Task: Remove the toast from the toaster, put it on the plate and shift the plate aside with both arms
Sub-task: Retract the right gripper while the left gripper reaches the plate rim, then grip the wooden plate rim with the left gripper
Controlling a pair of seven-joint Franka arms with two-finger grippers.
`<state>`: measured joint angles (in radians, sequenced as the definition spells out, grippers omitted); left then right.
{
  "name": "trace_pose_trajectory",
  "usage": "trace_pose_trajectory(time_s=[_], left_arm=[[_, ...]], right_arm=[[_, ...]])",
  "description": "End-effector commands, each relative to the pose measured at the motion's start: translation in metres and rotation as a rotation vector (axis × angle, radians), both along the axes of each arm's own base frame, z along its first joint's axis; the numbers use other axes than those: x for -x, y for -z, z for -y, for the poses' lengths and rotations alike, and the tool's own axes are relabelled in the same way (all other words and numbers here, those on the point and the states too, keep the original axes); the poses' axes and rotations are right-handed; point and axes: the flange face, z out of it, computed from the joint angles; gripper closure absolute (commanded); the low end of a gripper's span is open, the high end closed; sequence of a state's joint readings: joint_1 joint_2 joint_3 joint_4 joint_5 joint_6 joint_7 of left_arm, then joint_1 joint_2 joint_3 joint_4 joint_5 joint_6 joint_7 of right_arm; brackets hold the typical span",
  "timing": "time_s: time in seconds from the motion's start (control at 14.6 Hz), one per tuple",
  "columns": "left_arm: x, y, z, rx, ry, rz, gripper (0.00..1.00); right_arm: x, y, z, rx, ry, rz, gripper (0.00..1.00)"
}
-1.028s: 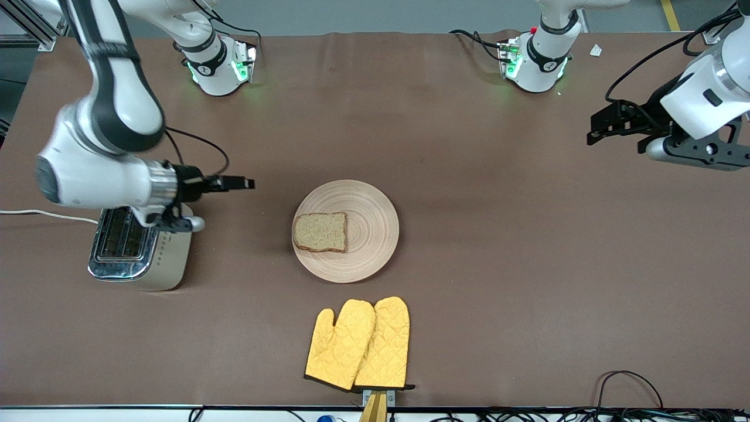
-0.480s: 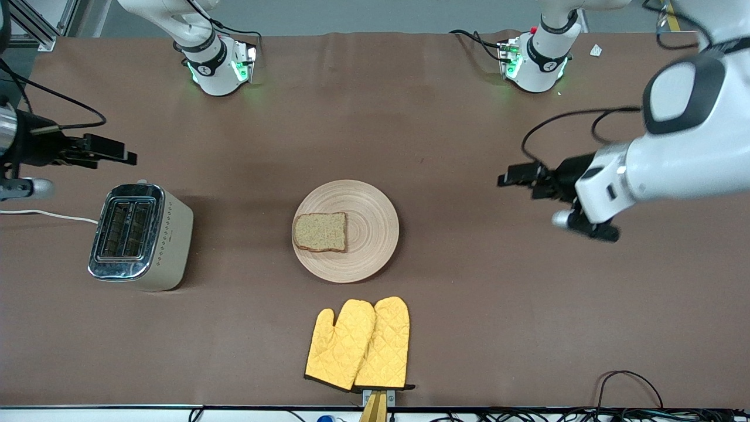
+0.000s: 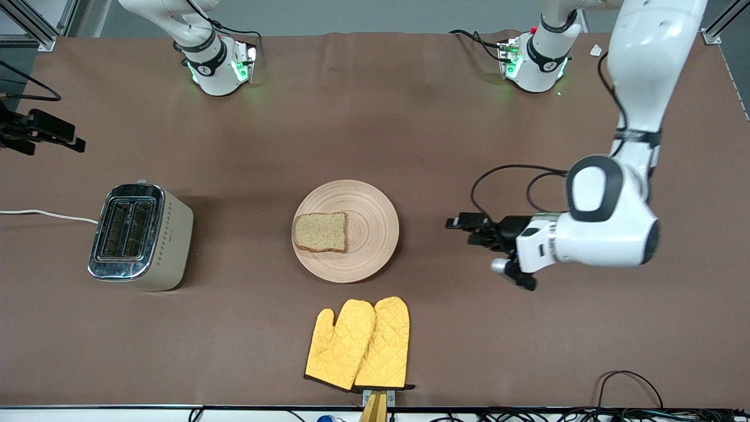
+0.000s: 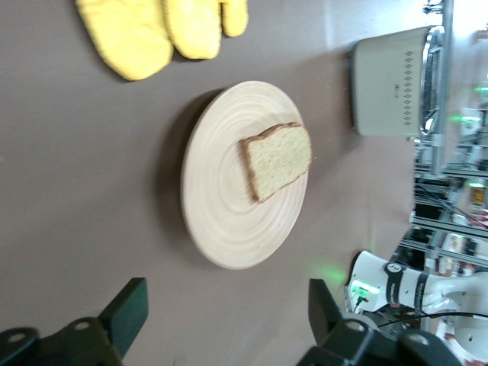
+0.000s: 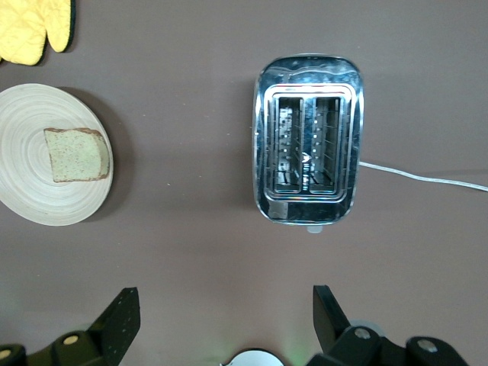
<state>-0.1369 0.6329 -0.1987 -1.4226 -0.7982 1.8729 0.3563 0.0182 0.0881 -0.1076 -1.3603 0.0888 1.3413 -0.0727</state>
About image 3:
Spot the round wooden plate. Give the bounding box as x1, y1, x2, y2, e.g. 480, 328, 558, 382
291, 179, 400, 284

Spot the brown toast slice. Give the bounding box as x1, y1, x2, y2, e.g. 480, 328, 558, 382
294, 212, 347, 253

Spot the yellow quilted oven mitt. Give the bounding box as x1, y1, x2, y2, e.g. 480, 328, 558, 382
304, 300, 376, 392
353, 296, 416, 392

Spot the chrome and cream toaster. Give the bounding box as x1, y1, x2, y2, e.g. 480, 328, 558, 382
88, 179, 195, 292

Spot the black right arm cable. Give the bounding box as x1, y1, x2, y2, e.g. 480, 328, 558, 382
0, 60, 62, 102

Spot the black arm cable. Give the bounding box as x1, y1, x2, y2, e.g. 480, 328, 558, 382
471, 52, 629, 222
0, 60, 62, 102

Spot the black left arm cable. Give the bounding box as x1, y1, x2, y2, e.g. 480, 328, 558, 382
471, 52, 629, 222

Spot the white power cable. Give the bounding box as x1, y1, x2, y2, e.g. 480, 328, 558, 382
0, 209, 99, 224

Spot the aluminium frame profile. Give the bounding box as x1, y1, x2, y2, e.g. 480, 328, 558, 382
0, 0, 80, 52
701, 0, 750, 45

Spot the black looped cable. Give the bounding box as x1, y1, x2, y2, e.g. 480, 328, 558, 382
595, 370, 666, 411

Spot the black cable bundle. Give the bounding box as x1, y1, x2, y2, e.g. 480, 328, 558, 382
434, 409, 750, 422

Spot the black left base cable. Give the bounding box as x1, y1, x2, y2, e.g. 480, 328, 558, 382
449, 29, 506, 62

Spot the black base cable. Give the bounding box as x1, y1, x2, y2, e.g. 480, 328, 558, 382
186, 0, 263, 47
449, 29, 506, 62

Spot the black right base cable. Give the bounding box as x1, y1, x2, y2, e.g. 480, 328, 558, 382
186, 0, 263, 47

